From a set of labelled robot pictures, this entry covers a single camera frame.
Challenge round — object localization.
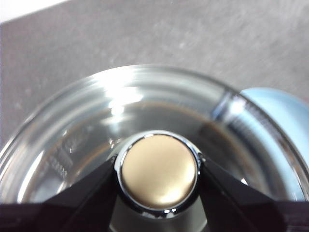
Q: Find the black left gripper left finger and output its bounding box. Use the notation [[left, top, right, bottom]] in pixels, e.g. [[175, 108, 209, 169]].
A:
[[0, 157, 119, 232]]

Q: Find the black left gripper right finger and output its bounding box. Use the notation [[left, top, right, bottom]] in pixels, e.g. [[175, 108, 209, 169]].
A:
[[197, 157, 309, 232]]

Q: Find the glass lid with gold-topped knob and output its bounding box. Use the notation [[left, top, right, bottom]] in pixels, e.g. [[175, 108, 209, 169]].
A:
[[0, 63, 309, 232]]

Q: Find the blue round plate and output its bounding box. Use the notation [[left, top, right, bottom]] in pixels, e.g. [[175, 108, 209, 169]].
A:
[[238, 87, 309, 202]]

